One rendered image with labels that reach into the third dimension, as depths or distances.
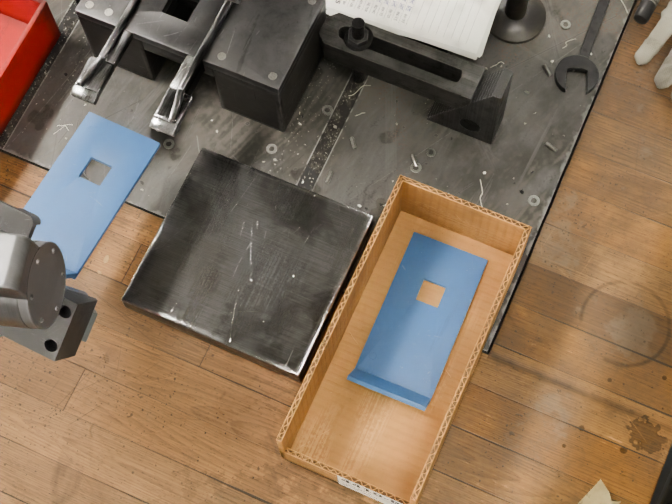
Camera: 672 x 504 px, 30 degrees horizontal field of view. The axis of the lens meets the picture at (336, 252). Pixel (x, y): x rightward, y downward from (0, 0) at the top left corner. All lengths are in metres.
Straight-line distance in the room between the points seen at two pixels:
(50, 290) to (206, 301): 0.28
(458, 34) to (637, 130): 0.19
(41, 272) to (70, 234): 0.23
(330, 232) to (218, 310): 0.12
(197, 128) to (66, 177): 0.16
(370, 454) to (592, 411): 0.19
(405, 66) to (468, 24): 0.09
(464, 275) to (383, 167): 0.13
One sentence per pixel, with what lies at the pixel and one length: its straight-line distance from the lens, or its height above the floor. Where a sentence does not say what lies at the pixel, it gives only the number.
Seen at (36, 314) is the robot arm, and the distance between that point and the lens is 0.82.
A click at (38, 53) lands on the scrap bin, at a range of 1.22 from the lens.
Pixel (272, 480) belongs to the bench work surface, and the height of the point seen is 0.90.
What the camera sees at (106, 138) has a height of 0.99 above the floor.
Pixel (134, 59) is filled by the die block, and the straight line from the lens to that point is 1.18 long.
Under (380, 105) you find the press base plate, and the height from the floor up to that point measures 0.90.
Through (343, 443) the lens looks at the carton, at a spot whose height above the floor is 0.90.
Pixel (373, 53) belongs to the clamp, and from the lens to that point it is 1.12.
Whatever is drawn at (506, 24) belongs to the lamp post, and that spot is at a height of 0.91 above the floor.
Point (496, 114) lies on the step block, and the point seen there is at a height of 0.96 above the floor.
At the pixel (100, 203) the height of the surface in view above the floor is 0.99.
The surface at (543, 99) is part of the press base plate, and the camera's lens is 1.19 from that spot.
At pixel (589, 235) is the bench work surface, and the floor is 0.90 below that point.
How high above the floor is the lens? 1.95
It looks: 69 degrees down
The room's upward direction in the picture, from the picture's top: 3 degrees counter-clockwise
